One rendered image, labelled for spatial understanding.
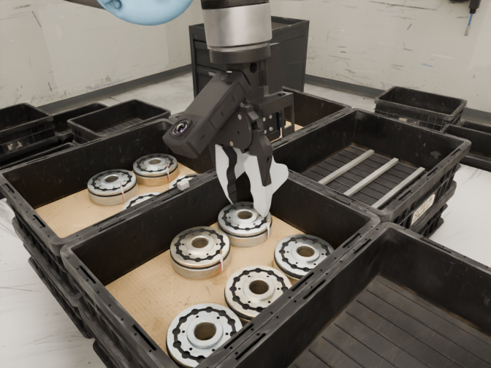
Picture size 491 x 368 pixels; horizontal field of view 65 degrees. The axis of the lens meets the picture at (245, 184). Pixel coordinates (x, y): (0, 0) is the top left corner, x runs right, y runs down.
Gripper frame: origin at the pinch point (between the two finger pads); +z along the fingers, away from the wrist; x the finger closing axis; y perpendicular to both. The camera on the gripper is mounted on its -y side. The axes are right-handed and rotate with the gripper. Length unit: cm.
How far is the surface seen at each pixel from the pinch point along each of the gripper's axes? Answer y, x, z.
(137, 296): -12.4, 13.5, 15.4
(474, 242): 58, -15, 33
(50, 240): -19.5, 21.4, 4.2
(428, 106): 190, 50, 42
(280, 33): 147, 120, -2
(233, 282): -1.7, 2.5, 13.8
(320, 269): 3.7, -9.8, 8.5
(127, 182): 2.3, 40.0, 9.0
